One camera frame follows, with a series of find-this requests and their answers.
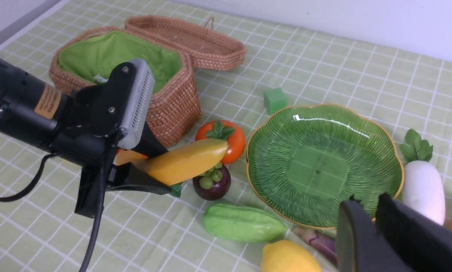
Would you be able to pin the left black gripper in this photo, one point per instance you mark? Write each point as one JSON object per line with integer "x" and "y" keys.
{"x": 87, "y": 134}

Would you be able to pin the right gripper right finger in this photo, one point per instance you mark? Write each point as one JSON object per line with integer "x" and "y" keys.
{"x": 422, "y": 244}

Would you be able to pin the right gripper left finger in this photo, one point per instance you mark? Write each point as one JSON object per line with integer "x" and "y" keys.
{"x": 360, "y": 246}

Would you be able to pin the yellow banana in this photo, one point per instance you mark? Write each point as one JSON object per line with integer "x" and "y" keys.
{"x": 180, "y": 164}

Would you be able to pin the dark purple mangosteen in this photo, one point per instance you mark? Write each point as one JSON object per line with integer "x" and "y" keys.
{"x": 214, "y": 183}

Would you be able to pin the yellow lemon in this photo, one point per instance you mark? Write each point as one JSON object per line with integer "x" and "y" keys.
{"x": 287, "y": 256}

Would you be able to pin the orange persimmon with green calyx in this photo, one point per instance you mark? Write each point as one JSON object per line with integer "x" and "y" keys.
{"x": 226, "y": 131}

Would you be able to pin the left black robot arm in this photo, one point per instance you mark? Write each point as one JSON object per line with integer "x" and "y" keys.
{"x": 28, "y": 106}

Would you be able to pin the white radish with leaves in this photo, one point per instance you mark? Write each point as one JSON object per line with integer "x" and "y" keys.
{"x": 423, "y": 189}

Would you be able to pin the woven rattan basket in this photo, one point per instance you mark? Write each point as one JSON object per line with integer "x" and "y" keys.
{"x": 173, "y": 111}

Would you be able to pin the green leaf-shaped glass plate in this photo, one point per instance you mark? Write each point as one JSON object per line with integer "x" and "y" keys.
{"x": 304, "y": 161}

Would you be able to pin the green fabric basket liner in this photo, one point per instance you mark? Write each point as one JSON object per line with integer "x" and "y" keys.
{"x": 97, "y": 56}

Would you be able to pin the woven rattan basket lid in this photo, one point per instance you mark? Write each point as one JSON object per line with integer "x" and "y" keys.
{"x": 208, "y": 48}

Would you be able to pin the green foam cube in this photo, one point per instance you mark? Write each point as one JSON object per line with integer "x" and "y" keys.
{"x": 274, "y": 100}

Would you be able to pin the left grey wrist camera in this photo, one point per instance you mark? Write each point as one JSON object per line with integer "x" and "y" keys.
{"x": 122, "y": 103}

